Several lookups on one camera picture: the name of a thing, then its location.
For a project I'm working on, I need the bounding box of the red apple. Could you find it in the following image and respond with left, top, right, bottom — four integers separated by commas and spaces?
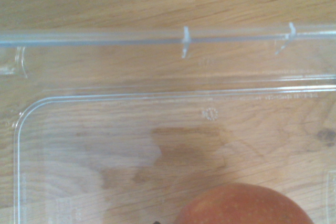
174, 183, 314, 224

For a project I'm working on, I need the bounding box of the clear plastic rectangular container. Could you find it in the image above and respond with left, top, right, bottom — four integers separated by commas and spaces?
0, 22, 336, 224

